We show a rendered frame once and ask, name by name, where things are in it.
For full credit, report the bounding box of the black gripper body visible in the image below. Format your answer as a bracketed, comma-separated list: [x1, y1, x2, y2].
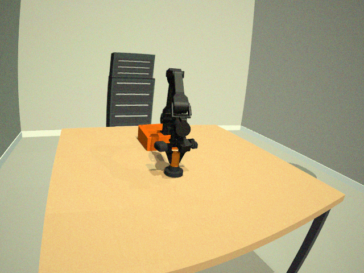
[154, 129, 198, 152]

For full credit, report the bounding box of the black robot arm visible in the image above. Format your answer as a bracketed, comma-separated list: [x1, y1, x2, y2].
[160, 68, 195, 153]

